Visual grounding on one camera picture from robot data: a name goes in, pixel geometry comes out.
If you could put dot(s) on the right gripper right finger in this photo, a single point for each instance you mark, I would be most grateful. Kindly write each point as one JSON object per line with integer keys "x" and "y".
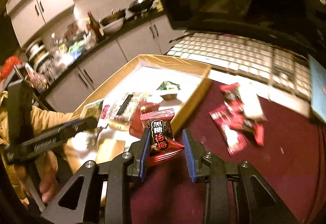
{"x": 254, "y": 198}

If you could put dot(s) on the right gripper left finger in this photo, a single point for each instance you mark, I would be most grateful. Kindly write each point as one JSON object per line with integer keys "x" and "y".
{"x": 79, "y": 201}

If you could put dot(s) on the red plum candy packet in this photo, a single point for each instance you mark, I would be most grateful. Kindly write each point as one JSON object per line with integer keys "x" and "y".
{"x": 163, "y": 146}

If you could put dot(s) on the red snack packet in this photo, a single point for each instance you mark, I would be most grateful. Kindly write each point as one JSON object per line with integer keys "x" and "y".
{"x": 240, "y": 117}

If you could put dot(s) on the soda cracker packet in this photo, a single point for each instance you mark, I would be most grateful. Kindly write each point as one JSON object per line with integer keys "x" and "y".
{"x": 123, "y": 109}

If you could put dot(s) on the person's left hand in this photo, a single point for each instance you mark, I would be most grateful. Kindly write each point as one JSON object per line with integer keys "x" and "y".
{"x": 48, "y": 185}

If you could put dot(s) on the kitchen base cabinets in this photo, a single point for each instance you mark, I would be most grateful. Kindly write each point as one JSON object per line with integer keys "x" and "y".
{"x": 151, "y": 35}

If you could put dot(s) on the red nut snack bag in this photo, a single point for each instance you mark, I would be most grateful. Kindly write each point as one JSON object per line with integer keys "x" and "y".
{"x": 137, "y": 125}

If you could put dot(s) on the green tea packet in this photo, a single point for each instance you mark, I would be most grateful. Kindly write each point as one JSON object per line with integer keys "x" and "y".
{"x": 92, "y": 109}

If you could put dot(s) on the green jelly cup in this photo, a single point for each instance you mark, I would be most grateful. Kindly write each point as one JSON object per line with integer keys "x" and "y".
{"x": 168, "y": 90}

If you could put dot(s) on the dark red table mat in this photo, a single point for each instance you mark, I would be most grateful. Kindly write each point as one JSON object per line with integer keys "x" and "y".
{"x": 291, "y": 160}

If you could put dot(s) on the gold rimmed white tray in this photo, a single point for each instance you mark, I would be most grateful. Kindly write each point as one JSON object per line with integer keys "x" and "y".
{"x": 144, "y": 74}

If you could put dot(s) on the white mechanical keyboard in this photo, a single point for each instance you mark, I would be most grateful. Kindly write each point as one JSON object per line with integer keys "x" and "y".
{"x": 254, "y": 59}

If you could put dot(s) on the dark sauce bottle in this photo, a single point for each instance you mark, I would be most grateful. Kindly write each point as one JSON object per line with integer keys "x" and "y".
{"x": 99, "y": 34}

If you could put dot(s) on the steel mixing bowl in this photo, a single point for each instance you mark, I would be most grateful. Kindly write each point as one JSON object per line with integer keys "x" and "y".
{"x": 113, "y": 22}

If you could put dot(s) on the blue notebook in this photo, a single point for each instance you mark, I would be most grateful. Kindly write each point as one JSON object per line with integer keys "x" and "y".
{"x": 318, "y": 102}

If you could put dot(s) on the black wok with lid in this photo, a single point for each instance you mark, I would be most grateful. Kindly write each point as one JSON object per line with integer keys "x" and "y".
{"x": 137, "y": 6}

